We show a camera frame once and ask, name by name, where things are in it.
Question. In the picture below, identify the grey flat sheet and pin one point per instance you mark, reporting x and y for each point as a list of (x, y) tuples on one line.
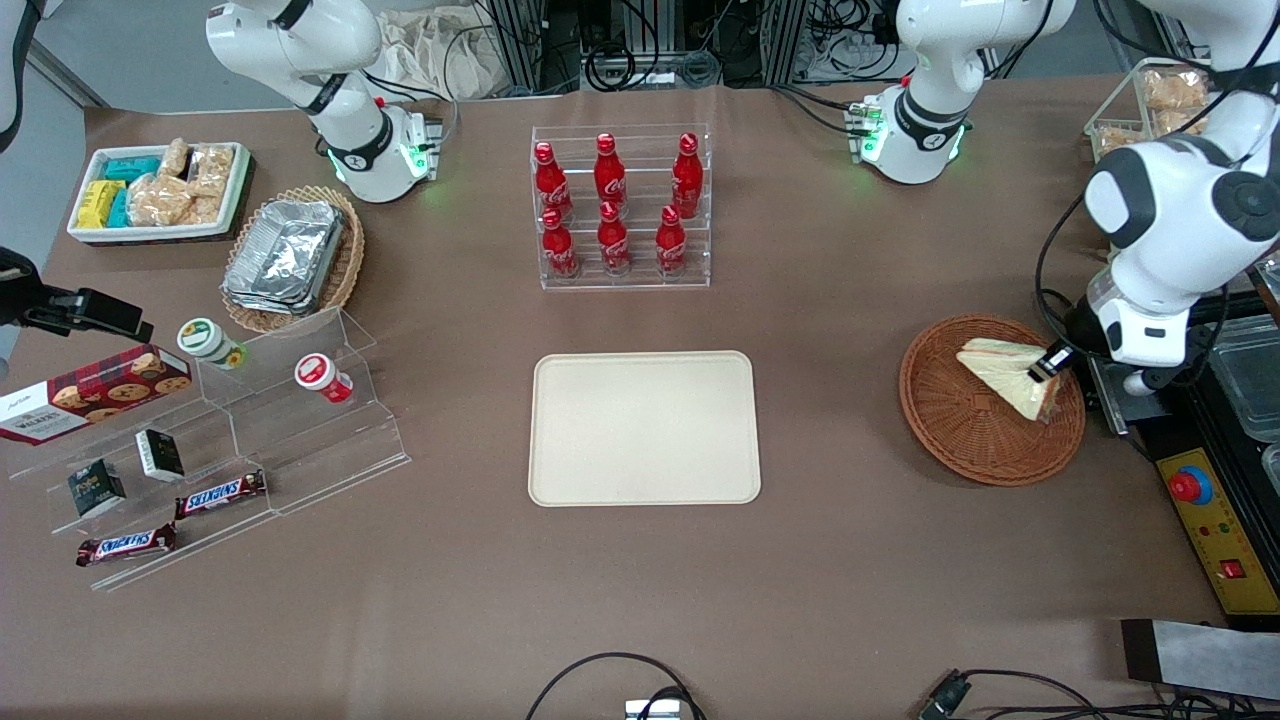
[(1200, 660)]

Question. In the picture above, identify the clear plastic container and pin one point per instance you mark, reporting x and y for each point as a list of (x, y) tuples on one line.
[(1250, 385)]

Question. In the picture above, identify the aluminium frame post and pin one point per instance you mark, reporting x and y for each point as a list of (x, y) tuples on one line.
[(520, 45), (792, 40)]

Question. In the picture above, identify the green lid yogurt cup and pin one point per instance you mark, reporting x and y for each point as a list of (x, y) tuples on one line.
[(200, 338)]

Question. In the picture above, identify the beige cloth bag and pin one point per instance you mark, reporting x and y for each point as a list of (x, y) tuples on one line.
[(430, 55)]

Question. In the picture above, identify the black machine with yellow panel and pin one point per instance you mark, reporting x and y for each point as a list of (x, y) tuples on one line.
[(1200, 440)]

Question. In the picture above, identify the Snickers chocolate bar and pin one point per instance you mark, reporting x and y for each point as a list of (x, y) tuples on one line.
[(128, 544), (220, 494)]

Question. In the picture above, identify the red emergency stop button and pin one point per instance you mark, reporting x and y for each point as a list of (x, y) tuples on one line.
[(1190, 487)]

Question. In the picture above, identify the silver metal device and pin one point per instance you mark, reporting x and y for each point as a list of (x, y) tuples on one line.
[(652, 710)]

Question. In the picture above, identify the clear acrylic bottle rack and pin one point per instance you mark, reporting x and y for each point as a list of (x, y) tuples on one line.
[(645, 278)]

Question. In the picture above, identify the yellow snack pack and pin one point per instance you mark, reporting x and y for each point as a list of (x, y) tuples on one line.
[(98, 203)]

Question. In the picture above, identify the clear bag of puffed snacks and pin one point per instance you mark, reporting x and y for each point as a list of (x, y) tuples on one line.
[(205, 210), (1175, 90), (212, 168), (1185, 122), (1118, 140), (158, 203), (175, 158)]

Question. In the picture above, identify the white rectangular snack bin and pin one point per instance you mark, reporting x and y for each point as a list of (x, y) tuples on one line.
[(150, 236)]

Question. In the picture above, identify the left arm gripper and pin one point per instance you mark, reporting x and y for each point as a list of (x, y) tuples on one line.
[(1079, 331)]

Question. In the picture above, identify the teal snack pack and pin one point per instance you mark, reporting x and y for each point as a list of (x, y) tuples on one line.
[(130, 168), (119, 210)]

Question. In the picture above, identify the triangular sandwich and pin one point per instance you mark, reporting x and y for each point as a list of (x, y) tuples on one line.
[(1000, 375)]

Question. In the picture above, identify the stacked foil containers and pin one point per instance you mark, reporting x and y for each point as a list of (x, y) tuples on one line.
[(285, 255)]

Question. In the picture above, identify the beige rectangular tray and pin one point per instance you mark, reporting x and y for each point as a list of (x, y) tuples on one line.
[(640, 430)]

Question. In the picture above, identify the round brown wicker basket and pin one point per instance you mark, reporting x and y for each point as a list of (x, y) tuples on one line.
[(950, 440)]

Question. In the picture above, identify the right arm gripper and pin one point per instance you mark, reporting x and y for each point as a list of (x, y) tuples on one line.
[(42, 303)]

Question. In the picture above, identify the red tartan cookie box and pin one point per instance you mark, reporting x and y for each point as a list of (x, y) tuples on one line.
[(100, 392)]

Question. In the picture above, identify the red cola bottle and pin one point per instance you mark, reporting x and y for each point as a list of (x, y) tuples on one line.
[(550, 180), (610, 175), (613, 245), (687, 175), (560, 250), (671, 248)]

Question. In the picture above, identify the small black box gold print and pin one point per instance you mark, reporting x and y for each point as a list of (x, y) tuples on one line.
[(95, 488)]

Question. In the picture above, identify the red lid yogurt cup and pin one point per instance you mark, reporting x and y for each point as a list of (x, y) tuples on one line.
[(313, 371)]

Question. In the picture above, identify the small black box white side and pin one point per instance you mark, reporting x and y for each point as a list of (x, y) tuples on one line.
[(160, 455)]

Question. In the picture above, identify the clear acrylic stepped stand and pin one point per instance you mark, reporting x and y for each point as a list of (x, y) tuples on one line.
[(300, 450)]

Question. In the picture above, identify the oval light wicker basket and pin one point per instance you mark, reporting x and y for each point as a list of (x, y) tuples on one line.
[(347, 270)]

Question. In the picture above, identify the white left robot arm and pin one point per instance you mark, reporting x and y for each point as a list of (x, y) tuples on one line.
[(1170, 210)]

